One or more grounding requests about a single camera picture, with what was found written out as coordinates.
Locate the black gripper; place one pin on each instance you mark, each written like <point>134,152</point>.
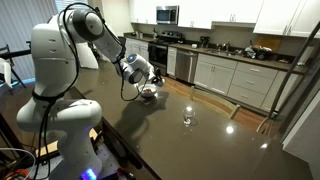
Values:
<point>155,74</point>

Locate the white ceramic bowl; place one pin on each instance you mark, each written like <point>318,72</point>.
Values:
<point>146,94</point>

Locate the trail mix pile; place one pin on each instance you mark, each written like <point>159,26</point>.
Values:
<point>147,90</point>

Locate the stainless steel dishwasher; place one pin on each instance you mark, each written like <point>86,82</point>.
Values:
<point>186,65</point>

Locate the black kitchen stove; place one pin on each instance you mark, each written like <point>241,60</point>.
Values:
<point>163,50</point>

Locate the white lower cabinets beside stove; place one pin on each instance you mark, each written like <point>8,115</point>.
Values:
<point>138,48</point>

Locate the clear drinking glass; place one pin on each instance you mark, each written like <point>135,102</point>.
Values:
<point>188,115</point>

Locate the black coffee maker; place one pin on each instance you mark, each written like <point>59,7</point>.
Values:
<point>204,41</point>

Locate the stainless steel microwave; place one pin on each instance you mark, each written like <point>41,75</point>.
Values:
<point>166,15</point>

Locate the chrome sink faucet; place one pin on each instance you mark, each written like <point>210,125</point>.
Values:
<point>225,46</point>

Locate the white upper cabinets around microwave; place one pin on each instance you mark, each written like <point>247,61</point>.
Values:
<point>196,13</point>

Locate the white rounded floor object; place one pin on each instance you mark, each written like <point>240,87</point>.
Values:
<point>87,58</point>

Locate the white lower drawer cabinets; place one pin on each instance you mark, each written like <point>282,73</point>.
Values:
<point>253,81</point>

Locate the dish rack with dishes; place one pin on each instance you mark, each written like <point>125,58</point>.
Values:
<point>258,52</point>

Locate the wooden cutting board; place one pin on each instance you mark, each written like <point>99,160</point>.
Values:
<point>269,42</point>

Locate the white window blinds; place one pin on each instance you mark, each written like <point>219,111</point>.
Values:
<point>61,4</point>

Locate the white upper cabinets beside refrigerator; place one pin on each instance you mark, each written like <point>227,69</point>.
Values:
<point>286,16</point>

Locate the white paper towel roll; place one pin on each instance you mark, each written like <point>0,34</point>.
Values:
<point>306,55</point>

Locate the black folding chair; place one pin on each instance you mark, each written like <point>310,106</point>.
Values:
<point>8,55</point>

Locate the stainless steel refrigerator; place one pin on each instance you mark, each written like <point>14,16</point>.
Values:
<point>306,140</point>

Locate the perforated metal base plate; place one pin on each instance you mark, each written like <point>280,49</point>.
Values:
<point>106,160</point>

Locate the black camera stand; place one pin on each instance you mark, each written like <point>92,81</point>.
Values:
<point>15,53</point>

